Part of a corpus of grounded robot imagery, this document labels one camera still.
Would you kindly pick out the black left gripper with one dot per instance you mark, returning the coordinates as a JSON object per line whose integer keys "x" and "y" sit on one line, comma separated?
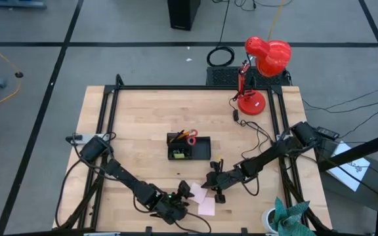
{"x": 169, "y": 208}

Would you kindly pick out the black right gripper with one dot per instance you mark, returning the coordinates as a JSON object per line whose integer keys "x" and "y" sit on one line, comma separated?
{"x": 225, "y": 179}

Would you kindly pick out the pink sticky note pad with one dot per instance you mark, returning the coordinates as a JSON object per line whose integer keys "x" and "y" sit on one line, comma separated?
{"x": 206, "y": 206}

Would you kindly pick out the black mesh desk organizer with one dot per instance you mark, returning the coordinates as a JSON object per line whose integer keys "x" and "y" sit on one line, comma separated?
{"x": 202, "y": 149}

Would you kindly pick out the small black binder clip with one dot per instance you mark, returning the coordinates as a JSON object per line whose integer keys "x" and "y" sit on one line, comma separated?
{"x": 176, "y": 151}

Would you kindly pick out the black pen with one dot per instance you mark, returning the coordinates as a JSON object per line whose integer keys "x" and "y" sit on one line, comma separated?
{"x": 178, "y": 133}
{"x": 175, "y": 137}

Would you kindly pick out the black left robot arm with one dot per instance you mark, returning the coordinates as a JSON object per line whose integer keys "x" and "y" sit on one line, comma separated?
{"x": 123, "y": 177}

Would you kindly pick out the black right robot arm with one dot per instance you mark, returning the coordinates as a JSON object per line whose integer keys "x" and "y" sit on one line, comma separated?
{"x": 274, "y": 152}

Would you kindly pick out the white plant pot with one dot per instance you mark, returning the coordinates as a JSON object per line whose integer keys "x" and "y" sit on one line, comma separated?
{"x": 266, "y": 221}

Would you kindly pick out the teal fabric plant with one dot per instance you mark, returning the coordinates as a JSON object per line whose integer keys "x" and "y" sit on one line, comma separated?
{"x": 290, "y": 218}

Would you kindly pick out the black vented case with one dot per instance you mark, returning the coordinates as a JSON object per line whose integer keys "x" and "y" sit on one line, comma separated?
{"x": 222, "y": 77}

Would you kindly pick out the black power adapter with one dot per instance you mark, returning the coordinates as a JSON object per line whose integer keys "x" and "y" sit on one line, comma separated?
{"x": 327, "y": 131}

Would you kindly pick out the red desk lamp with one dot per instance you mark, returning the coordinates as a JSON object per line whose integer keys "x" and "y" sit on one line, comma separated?
{"x": 271, "y": 59}

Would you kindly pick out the white printed paper sheet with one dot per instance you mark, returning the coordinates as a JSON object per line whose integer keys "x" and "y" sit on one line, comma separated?
{"x": 349, "y": 170}

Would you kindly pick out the black diagonal beam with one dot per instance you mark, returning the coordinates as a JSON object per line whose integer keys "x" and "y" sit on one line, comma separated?
{"x": 372, "y": 145}

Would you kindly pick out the black tower box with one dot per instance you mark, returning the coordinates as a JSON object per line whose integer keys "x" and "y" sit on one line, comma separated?
{"x": 182, "y": 13}

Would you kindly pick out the small black floor disc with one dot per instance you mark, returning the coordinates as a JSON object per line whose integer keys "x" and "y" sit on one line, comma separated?
{"x": 19, "y": 75}

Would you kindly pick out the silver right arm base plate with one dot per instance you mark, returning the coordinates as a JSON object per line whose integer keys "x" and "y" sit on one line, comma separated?
{"x": 279, "y": 136}

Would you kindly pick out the black aluminium table frame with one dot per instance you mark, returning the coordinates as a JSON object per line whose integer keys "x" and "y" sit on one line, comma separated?
{"x": 192, "y": 87}

